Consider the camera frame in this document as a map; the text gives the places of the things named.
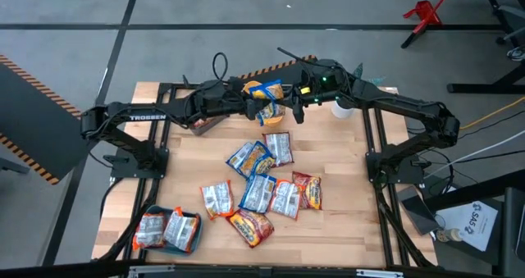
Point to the teal plastic bin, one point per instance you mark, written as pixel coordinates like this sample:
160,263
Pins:
162,209

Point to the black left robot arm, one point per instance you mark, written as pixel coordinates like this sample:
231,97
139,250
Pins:
147,117

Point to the yellow plastic bin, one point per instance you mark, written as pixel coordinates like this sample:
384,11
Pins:
268,123

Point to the grey transparent bin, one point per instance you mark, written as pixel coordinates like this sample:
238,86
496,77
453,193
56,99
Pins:
203,123

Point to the black side desk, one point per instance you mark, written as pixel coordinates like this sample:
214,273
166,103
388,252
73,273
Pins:
514,237

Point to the black hazard-striped floor mat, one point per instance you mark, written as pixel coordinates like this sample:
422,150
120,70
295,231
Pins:
283,75
33,118

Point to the red floor stand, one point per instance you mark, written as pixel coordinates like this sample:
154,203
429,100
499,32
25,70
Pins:
426,13

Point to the grey metal leg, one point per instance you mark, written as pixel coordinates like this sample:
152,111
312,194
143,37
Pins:
12,166

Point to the dark grey tablet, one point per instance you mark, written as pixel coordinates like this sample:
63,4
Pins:
416,210

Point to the green plant in white pot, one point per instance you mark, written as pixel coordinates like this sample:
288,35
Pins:
340,110

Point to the white printed paper sheet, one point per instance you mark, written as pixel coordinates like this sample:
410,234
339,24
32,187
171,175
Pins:
471,224

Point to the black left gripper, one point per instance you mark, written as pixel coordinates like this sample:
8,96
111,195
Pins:
229,99

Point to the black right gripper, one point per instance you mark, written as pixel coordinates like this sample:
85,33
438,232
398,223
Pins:
328,90

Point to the black desk leg frame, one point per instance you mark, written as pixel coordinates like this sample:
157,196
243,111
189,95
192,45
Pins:
484,88

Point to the small brown bottle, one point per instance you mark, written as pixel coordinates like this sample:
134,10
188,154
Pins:
448,235

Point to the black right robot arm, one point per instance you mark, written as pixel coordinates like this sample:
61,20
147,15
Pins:
410,103

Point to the grey office chair base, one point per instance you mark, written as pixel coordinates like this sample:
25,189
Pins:
512,13

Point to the person's shoe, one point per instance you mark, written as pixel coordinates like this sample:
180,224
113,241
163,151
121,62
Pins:
516,53

